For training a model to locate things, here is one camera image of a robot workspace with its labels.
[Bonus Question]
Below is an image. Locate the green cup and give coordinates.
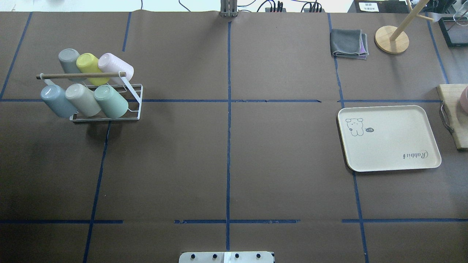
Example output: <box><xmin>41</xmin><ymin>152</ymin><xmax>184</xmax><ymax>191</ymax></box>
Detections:
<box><xmin>94</xmin><ymin>84</ymin><xmax>129</xmax><ymax>119</ymax></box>

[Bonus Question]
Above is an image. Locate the cream rabbit tray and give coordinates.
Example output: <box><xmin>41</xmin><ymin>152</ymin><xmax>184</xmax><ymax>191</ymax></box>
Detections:
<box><xmin>337</xmin><ymin>105</ymin><xmax>442</xmax><ymax>172</ymax></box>

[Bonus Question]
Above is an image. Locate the pink cup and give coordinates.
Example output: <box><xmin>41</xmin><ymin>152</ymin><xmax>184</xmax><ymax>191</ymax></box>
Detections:
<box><xmin>98</xmin><ymin>53</ymin><xmax>134</xmax><ymax>82</ymax></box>

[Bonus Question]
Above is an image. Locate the beige cup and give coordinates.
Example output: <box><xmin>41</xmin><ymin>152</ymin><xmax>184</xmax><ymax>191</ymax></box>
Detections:
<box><xmin>65</xmin><ymin>83</ymin><xmax>101</xmax><ymax>117</ymax></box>

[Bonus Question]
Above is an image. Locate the yellow cup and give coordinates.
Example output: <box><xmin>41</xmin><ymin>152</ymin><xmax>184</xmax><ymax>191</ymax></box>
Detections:
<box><xmin>76</xmin><ymin>53</ymin><xmax>110</xmax><ymax>86</ymax></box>

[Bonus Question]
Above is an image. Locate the grey cup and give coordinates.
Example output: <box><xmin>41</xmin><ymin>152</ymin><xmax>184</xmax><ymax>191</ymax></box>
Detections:
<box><xmin>58</xmin><ymin>48</ymin><xmax>82</xmax><ymax>74</ymax></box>

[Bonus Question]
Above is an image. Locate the blue cup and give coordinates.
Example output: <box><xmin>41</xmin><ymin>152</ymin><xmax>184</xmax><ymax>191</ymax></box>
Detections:
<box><xmin>40</xmin><ymin>85</ymin><xmax>78</xmax><ymax>118</ymax></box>

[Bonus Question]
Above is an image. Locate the grey folded cloth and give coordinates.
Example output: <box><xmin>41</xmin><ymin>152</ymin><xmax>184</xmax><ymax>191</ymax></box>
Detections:
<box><xmin>330</xmin><ymin>28</ymin><xmax>369</xmax><ymax>60</ymax></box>

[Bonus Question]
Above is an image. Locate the black box with label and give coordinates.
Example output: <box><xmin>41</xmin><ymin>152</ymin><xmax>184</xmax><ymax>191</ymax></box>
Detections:
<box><xmin>347</xmin><ymin>0</ymin><xmax>385</xmax><ymax>13</ymax></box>

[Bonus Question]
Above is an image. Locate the wooden stand with round base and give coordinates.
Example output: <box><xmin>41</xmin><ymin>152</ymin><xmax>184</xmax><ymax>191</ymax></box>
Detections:
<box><xmin>374</xmin><ymin>0</ymin><xmax>435</xmax><ymax>54</ymax></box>

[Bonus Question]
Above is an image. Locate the wooden cutting board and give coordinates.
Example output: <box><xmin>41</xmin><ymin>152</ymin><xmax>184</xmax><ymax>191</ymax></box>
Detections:
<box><xmin>437</xmin><ymin>84</ymin><xmax>468</xmax><ymax>150</ymax></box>

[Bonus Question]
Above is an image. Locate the black framed box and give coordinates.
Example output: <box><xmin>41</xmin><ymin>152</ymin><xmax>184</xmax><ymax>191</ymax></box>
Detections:
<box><xmin>438</xmin><ymin>15</ymin><xmax>468</xmax><ymax>47</ymax></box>

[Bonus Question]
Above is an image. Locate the white wire cup rack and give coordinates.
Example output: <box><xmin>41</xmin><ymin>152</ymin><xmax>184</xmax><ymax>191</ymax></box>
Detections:
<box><xmin>36</xmin><ymin>71</ymin><xmax>143</xmax><ymax>122</ymax></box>

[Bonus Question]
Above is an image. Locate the aluminium frame post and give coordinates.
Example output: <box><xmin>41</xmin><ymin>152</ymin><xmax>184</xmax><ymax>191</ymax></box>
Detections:
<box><xmin>219</xmin><ymin>0</ymin><xmax>238</xmax><ymax>17</ymax></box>

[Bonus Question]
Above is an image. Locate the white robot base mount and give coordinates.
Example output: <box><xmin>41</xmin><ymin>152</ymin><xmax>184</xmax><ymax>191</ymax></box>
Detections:
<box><xmin>178</xmin><ymin>251</ymin><xmax>275</xmax><ymax>263</ymax></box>

